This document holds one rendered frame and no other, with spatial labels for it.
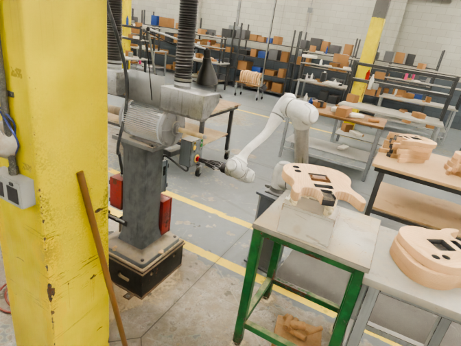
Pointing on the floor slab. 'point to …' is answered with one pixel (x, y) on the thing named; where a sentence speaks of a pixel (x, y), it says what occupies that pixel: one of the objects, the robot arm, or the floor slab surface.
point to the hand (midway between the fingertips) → (202, 160)
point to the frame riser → (142, 278)
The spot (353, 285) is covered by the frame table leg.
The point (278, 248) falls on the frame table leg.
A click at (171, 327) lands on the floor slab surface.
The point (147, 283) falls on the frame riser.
